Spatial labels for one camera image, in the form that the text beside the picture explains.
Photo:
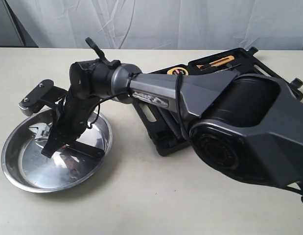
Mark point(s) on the black plastic tool case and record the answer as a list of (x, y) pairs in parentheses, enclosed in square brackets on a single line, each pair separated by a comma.
[(162, 125)]

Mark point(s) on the silver adjustable wrench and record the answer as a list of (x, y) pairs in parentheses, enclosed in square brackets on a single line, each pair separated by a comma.
[(41, 131)]

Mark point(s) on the white wrinkled backdrop curtain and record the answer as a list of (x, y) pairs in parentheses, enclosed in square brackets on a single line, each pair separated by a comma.
[(153, 24)]

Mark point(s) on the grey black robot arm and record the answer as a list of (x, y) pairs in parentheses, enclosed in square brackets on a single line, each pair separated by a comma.
[(248, 126)]

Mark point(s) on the yellow tape measure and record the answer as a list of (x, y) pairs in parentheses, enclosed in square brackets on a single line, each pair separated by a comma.
[(177, 70)]

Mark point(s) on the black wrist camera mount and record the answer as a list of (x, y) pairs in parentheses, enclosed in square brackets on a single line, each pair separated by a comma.
[(44, 94)]

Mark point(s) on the yellow utility knife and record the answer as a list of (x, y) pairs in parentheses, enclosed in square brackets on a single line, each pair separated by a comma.
[(216, 63)]

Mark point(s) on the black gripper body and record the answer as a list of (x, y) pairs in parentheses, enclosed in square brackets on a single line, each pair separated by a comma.
[(70, 121)]

